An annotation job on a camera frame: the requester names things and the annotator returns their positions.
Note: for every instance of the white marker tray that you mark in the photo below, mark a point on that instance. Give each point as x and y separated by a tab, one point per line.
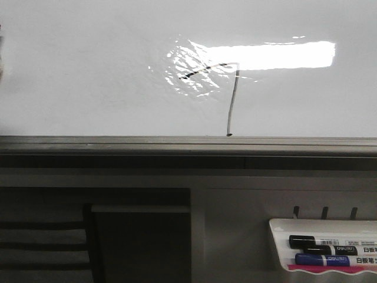
281	229

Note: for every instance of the black capped marker upper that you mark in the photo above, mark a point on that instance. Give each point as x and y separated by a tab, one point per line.
299	241

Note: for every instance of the black capped marker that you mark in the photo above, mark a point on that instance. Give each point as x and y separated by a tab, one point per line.
340	250
299	241

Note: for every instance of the blue capped marker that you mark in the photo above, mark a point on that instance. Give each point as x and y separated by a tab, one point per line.
335	260

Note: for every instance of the black striped chair back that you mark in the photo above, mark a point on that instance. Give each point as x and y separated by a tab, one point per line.
45	243

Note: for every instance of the black capped marker middle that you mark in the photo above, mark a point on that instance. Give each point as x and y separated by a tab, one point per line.
340	250

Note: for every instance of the white whiteboard with metal frame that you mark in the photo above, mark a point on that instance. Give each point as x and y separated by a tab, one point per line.
189	77

